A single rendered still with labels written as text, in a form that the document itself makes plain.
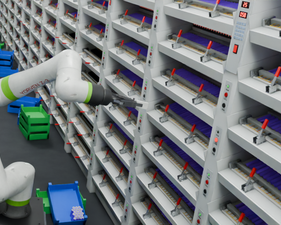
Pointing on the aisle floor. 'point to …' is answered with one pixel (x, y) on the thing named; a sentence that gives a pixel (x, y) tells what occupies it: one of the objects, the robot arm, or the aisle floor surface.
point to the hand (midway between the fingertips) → (141, 104)
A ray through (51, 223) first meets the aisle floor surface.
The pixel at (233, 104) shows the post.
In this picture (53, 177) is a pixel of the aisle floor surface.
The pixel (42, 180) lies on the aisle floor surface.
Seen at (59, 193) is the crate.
